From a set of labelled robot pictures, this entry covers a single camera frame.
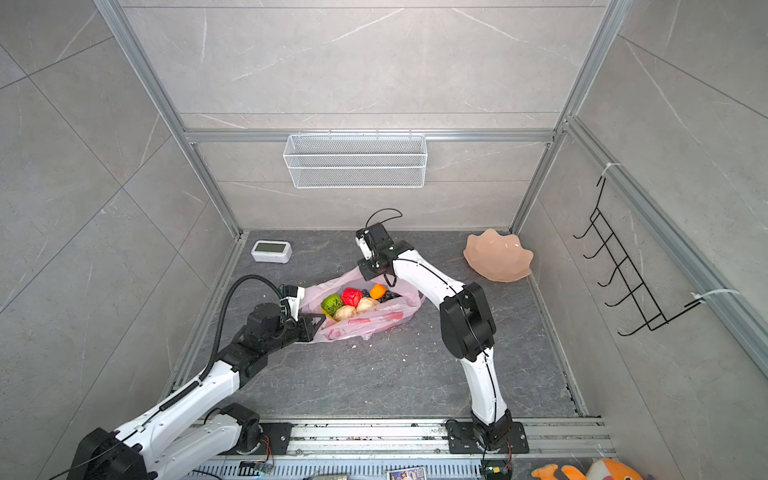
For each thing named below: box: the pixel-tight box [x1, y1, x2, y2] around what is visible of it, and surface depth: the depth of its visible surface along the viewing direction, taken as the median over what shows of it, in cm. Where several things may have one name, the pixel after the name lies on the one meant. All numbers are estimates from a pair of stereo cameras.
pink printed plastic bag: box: [304, 267, 426, 342], surface depth 83 cm
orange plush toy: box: [531, 458, 658, 480], surface depth 66 cm
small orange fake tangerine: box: [370, 284, 387, 300], surface depth 97 cm
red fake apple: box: [341, 287, 365, 308], surface depth 96 cm
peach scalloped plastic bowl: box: [463, 228, 534, 282], surface depth 111 cm
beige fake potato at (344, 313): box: [334, 305, 357, 322], surface depth 92 cm
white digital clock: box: [250, 240, 293, 264], surface depth 110 cm
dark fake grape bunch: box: [376, 290, 403, 303], surface depth 97 cm
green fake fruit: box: [321, 294, 343, 317], surface depth 94 cm
